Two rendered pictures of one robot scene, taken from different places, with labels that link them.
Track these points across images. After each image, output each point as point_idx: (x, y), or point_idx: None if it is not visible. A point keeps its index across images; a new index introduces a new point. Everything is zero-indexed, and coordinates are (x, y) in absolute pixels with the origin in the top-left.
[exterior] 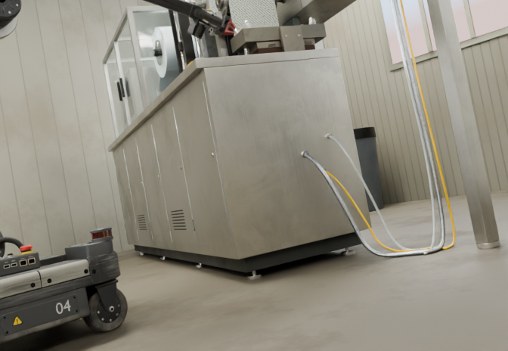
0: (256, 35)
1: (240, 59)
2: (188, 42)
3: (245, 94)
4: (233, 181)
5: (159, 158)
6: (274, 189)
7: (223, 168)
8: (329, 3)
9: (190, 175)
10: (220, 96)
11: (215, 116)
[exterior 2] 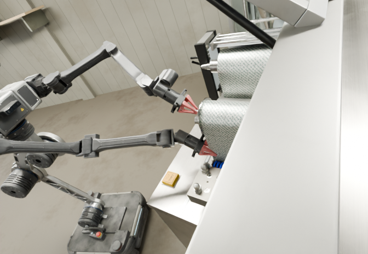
0: (200, 203)
1: (178, 218)
2: (212, 95)
3: (187, 231)
4: (187, 246)
5: None
6: None
7: (179, 240)
8: None
9: None
10: (169, 223)
11: (169, 226)
